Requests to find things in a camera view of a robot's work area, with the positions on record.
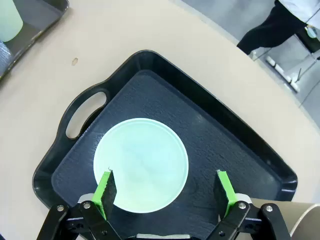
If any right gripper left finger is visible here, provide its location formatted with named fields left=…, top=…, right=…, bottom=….
left=37, top=169, right=121, bottom=240

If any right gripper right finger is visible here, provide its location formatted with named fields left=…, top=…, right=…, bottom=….
left=207, top=169, right=292, bottom=240

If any pale green bowl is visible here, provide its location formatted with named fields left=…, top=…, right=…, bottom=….
left=93, top=117, right=189, bottom=214

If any brown paper-look cup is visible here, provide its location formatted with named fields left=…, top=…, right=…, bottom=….
left=249, top=197, right=320, bottom=240

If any pale green tall cup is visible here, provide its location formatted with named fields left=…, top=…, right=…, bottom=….
left=0, top=0, right=24, bottom=43

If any white metal stand base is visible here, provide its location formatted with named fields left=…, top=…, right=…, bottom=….
left=249, top=33, right=320, bottom=93

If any person in white jacket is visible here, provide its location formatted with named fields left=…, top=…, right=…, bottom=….
left=236, top=0, right=320, bottom=56

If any black handled serving tray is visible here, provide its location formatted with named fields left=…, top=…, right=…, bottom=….
left=31, top=49, right=299, bottom=210
left=0, top=0, right=70, bottom=81

